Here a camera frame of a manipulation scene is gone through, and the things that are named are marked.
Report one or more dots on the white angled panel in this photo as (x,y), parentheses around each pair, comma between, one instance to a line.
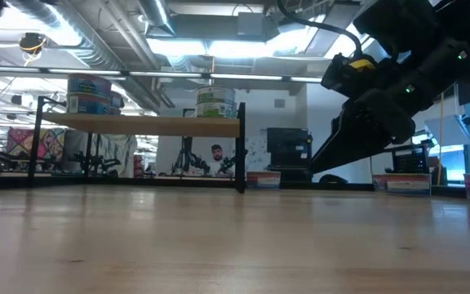
(447,130)

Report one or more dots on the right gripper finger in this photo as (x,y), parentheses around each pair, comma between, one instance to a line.
(353,147)
(337,126)

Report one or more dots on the black aluminium table frame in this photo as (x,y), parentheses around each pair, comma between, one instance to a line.
(137,182)

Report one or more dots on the person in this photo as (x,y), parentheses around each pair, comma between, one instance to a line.
(217,153)

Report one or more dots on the small silver ventilation duct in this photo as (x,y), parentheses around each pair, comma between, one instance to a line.
(155,16)

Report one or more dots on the colourful patterned fabric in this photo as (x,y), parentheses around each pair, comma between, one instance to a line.
(51,143)

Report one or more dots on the white patterned board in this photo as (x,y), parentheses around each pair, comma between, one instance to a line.
(256,153)

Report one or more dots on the large silver ventilation duct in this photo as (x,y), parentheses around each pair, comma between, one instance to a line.
(76,36)

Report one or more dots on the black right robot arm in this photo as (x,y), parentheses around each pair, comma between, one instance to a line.
(443,49)

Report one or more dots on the white hanging cloth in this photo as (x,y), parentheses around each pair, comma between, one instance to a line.
(116,151)

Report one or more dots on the black equipment cabinet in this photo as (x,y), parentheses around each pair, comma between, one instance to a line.
(290,151)

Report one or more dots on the grey wall vent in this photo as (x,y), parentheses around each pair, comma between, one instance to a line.
(279,103)

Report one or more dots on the black-framed wooden shelf riser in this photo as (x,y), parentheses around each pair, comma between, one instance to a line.
(137,126)

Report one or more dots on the black background robot arms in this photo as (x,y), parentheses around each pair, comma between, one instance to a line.
(190,159)
(92,161)

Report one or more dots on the black rounded object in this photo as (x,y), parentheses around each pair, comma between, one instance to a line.
(333,179)

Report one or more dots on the black perforated crate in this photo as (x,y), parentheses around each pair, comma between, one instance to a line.
(410,161)

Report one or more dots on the green tuna can plain lid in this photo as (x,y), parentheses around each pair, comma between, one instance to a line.
(215,94)
(215,110)

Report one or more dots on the ceiling light tube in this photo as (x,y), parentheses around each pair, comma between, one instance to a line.
(306,79)
(84,72)
(245,77)
(10,69)
(165,74)

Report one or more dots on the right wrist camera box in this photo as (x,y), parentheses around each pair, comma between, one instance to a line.
(349,75)

